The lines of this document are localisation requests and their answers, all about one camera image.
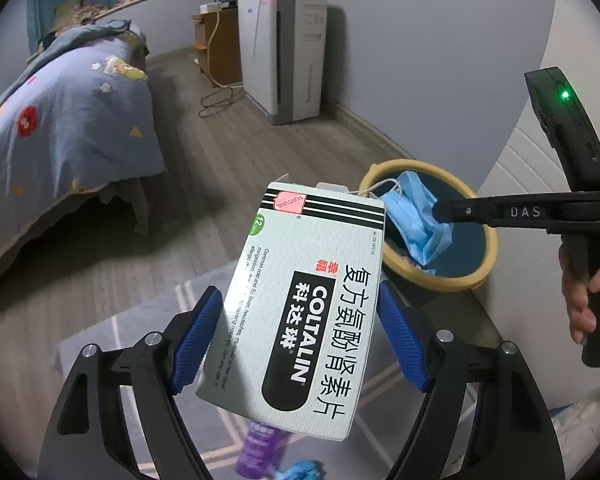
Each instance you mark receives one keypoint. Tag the person's right hand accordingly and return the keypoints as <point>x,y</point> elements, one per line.
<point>575,300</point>

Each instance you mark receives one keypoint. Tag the teal bin with yellow rim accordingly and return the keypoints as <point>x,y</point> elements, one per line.
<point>462,257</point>

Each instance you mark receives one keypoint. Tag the wooden cabinet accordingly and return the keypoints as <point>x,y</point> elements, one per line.
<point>225,45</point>

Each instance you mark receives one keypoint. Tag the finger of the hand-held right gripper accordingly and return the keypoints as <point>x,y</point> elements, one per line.
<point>490,212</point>

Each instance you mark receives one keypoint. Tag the white power strip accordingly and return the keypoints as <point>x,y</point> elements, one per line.
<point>217,5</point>

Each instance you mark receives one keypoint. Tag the white medicine box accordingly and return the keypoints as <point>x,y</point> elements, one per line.
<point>290,310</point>

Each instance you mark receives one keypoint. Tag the bed with blue patterned quilt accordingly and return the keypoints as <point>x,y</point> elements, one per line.
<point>70,135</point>

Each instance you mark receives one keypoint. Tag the white air purifier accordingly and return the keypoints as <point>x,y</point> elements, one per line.
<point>260,50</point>

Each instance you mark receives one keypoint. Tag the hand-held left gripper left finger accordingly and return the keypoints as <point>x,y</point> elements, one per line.
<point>195,345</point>

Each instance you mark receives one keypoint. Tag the blue face mask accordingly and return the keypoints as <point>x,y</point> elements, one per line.
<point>415,215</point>
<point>300,472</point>

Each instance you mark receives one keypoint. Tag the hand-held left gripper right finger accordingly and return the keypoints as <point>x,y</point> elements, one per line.
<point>402,340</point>

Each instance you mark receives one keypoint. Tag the grey bed base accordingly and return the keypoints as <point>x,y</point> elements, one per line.
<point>125,205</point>

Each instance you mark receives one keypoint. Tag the purple packet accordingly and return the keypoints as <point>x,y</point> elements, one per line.
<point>260,450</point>

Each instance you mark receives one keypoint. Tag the grey plaid rug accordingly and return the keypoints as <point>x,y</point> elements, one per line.
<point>120,315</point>

